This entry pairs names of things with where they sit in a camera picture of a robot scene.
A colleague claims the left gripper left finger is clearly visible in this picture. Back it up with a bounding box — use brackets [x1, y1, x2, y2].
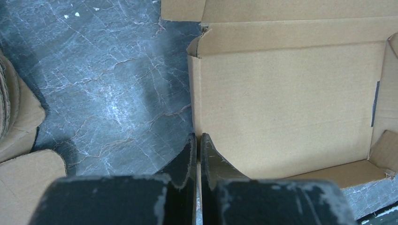
[29, 133, 197, 225]

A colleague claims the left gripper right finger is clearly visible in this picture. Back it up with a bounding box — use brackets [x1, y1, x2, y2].
[200, 133, 357, 225]

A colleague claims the cardboard box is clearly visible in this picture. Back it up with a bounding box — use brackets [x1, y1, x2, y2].
[161, 0, 398, 188]

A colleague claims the stack of flat cardboard blanks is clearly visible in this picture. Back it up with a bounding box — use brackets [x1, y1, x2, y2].
[0, 54, 66, 225]

